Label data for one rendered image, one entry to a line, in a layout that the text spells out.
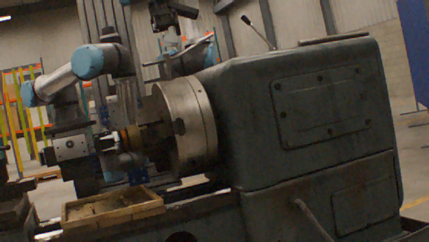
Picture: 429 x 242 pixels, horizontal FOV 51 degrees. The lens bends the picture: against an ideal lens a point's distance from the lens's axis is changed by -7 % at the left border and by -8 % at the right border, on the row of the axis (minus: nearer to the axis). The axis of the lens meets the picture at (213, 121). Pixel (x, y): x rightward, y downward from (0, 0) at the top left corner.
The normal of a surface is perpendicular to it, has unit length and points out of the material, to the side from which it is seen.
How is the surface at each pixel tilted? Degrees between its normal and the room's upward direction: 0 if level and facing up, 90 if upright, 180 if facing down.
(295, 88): 90
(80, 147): 90
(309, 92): 90
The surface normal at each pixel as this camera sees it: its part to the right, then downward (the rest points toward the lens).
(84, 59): -0.48, 0.14
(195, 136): 0.33, 0.15
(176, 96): 0.11, -0.61
